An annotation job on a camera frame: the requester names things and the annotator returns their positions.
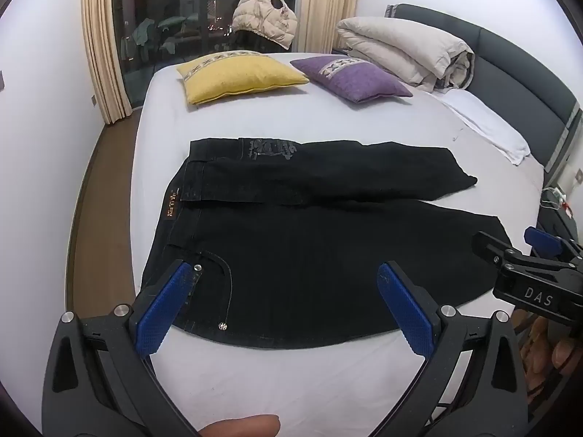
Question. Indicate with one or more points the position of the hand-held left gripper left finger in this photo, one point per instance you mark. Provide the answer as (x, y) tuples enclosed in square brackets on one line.
[(164, 305)]

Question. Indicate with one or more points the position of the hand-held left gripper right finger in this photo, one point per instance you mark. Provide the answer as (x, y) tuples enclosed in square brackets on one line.
[(407, 309)]

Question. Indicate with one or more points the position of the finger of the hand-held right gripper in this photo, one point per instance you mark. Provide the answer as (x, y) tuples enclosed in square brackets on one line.
[(542, 241), (489, 243)]

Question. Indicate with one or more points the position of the black denim pants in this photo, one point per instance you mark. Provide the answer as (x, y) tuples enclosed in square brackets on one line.
[(319, 259)]

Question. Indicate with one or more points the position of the person's left hand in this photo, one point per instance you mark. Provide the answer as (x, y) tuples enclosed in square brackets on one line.
[(246, 427)]

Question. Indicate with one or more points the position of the dark nightstand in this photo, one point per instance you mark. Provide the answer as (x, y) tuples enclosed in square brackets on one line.
[(562, 223)]

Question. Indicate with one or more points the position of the white pillow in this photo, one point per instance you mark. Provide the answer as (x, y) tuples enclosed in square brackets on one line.
[(487, 123)]

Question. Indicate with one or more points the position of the grey padded headboard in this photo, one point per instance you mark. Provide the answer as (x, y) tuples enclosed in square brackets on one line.
[(514, 50)]

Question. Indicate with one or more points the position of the purple pillow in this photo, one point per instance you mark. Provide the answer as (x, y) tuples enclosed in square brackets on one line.
[(355, 79)]

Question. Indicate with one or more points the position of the white bed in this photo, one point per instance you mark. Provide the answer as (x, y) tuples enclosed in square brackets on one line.
[(319, 114)]

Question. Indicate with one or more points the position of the folded beige duvet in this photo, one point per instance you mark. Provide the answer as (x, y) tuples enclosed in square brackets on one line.
[(401, 48)]

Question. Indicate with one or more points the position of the yellow pillow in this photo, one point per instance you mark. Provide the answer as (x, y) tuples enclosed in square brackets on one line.
[(237, 77)]

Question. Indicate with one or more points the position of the beige curtain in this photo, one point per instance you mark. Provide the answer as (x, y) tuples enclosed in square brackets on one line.
[(325, 4), (102, 45)]

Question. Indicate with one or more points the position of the dark window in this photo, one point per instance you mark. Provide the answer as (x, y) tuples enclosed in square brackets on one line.
[(182, 22)]

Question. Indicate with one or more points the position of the beige puffer jacket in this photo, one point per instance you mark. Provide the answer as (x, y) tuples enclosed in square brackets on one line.
[(264, 13)]

